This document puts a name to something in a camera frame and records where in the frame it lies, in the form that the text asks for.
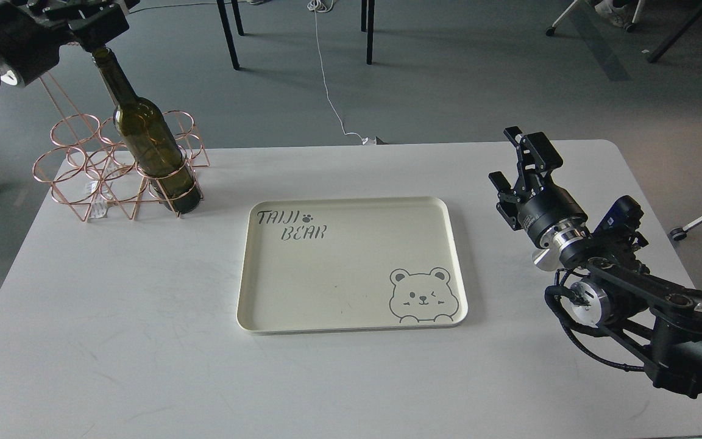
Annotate black table legs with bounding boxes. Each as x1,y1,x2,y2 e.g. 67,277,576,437
216,1,376,71

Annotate white cable on floor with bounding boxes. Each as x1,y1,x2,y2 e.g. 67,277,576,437
307,0,377,146

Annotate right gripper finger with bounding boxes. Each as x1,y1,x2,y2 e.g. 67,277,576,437
489,171,531,230
503,127,564,196

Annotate copper wire bottle rack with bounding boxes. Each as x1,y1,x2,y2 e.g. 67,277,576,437
31,76,210,223

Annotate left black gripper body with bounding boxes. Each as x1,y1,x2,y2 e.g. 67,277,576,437
41,1,140,52

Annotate cream bear tray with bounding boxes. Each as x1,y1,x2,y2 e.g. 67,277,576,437
236,196,468,334

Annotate office chair base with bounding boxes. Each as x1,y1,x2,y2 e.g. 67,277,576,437
545,0,702,64

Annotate white stand leg right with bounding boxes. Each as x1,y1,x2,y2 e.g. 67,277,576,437
668,216,702,241

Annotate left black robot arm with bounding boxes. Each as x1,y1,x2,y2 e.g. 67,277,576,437
0,1,138,87

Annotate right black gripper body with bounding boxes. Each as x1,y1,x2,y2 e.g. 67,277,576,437
512,185,587,248

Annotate dark green wine bottle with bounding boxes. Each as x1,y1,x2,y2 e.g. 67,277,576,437
91,47,202,214

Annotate silver metal jigger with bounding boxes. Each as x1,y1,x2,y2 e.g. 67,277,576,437
532,248,562,272

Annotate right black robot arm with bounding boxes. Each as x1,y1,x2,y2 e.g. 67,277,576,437
489,127,702,398

